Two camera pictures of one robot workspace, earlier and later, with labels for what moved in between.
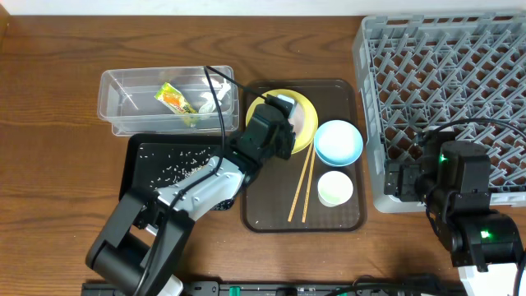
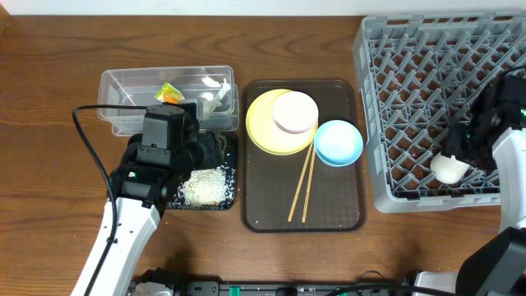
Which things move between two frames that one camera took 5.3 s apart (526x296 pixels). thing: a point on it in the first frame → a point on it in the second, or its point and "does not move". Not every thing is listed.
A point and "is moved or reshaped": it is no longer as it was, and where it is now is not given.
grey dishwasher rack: (417, 72) does not move
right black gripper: (394, 177) → (454, 146)
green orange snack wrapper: (174, 99) does not move
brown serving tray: (283, 195) does not move
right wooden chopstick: (308, 186) does not move
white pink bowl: (297, 116) is moved or reshaped
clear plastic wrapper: (209, 105) does not move
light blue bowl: (338, 143) does not move
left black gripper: (278, 109) → (209, 147)
